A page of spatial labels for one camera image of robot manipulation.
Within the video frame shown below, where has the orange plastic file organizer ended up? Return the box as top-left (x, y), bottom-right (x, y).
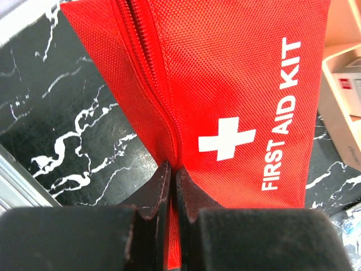
top-left (318, 1), bottom-right (360, 170)

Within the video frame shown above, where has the grey stationery box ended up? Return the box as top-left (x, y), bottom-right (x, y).
top-left (333, 56), bottom-right (360, 117)

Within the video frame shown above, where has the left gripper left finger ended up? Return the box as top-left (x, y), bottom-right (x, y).
top-left (1, 162), bottom-right (171, 270)

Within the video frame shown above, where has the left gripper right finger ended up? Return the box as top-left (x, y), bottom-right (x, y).
top-left (175, 169), bottom-right (351, 270)

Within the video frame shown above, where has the red first aid pouch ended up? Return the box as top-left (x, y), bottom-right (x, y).
top-left (61, 1), bottom-right (330, 268)

